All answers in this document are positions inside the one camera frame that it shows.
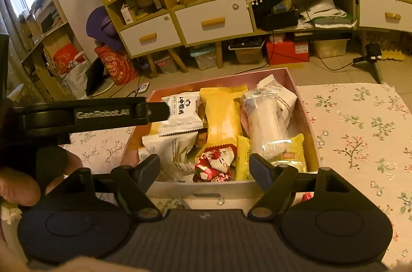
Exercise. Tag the blue-lidded clear storage bin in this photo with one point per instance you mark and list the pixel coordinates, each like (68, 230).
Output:
(204, 58)

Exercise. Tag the yellow-edged clear snack packet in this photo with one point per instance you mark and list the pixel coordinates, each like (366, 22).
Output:
(294, 153)

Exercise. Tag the small clear storage bin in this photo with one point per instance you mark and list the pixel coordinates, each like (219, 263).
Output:
(165, 66)

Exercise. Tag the purple fabric bundle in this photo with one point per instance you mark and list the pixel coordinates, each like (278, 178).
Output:
(103, 27)

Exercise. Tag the white floor device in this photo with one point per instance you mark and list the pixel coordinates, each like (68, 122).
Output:
(144, 87)

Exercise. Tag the clear cracker packet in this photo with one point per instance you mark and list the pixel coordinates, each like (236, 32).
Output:
(201, 138)

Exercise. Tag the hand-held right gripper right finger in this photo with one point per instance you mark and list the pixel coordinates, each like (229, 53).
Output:
(262, 170)

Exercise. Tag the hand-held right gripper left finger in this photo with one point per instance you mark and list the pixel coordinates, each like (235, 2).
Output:
(148, 169)

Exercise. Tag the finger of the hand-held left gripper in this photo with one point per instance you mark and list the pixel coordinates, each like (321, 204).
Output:
(157, 111)

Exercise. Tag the floral tablecloth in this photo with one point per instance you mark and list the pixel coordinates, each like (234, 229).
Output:
(354, 130)

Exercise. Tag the orange printed bag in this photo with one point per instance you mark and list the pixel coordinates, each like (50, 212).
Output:
(116, 66)

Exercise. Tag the clear long white-roll packet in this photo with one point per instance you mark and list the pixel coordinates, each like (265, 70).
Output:
(265, 124)

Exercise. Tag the small red candy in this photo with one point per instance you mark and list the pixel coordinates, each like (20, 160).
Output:
(307, 195)

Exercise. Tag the black bag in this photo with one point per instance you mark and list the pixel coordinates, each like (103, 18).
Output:
(278, 19)

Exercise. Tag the stack of papers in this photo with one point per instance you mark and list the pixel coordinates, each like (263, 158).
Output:
(322, 10)

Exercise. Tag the person's left hand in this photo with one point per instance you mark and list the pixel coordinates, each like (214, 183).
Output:
(19, 186)

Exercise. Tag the wide clear storage bin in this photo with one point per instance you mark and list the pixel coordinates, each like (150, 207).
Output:
(330, 48)

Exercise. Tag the white monkey-print snack packet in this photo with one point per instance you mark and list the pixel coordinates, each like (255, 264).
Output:
(180, 111)

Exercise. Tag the dark-lidded clear storage bin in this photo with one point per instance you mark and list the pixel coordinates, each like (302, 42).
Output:
(246, 53)

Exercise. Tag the red white snack packet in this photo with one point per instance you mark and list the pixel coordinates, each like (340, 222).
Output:
(214, 162)

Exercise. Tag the white printed shopping bag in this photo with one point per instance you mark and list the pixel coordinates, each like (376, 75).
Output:
(72, 82)

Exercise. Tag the wooden storage rack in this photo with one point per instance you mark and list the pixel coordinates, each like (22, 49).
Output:
(69, 30)

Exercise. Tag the black flat board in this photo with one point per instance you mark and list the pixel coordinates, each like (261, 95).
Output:
(95, 79)

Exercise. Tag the small white carton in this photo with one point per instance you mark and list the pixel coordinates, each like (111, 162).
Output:
(127, 14)

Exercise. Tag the narrow yellow snack packet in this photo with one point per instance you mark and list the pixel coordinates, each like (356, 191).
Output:
(243, 159)

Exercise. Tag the red cardboard box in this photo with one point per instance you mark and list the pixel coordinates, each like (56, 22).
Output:
(288, 53)

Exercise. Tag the pink cardboard box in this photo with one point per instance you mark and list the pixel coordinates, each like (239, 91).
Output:
(206, 188)

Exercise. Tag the white round plate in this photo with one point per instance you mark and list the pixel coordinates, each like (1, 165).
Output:
(106, 89)

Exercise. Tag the large yellow snack packet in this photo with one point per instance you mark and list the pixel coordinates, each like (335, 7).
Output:
(223, 117)

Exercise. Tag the red paper bag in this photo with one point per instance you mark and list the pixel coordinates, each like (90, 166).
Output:
(64, 56)

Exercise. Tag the long wooden sideboard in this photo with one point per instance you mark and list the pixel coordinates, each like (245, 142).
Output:
(252, 24)

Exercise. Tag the black camera on tripod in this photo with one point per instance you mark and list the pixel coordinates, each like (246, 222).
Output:
(373, 51)

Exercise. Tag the yellow egg tray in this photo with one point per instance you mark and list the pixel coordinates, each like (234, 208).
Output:
(391, 55)

